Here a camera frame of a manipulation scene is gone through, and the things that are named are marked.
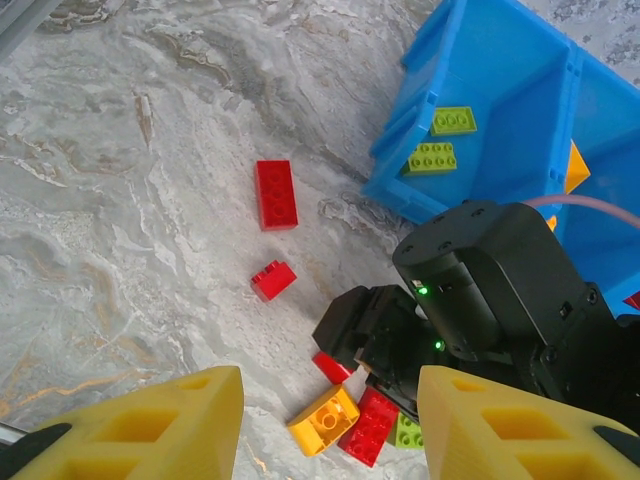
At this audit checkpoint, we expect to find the green lego brick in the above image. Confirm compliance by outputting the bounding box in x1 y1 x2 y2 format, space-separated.
429 105 478 138
389 411 426 451
403 141 459 178

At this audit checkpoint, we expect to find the long red lego brick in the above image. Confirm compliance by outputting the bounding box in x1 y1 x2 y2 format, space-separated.
336 386 402 469
254 159 300 233

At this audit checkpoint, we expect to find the aluminium frame rail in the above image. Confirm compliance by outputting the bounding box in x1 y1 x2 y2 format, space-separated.
0 0 64 59

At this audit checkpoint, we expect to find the orange lego window frame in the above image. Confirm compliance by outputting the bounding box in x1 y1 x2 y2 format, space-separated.
545 140 592 233

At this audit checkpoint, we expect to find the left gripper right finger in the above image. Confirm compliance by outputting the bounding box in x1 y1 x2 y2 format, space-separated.
416 364 640 480

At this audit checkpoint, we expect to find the yellow lego brick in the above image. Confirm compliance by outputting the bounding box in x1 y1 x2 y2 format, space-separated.
285 384 362 458

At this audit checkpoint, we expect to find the small red lego brick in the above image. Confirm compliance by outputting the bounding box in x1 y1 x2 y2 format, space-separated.
311 350 354 386
250 259 298 303

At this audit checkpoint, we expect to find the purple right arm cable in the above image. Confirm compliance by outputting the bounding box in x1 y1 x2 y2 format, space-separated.
519 194 640 230

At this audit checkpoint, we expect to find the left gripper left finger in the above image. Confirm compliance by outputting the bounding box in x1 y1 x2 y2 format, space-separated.
9 365 246 480

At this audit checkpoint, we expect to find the blue plastic bin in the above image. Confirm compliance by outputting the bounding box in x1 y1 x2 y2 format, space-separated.
360 0 574 227
547 44 640 304

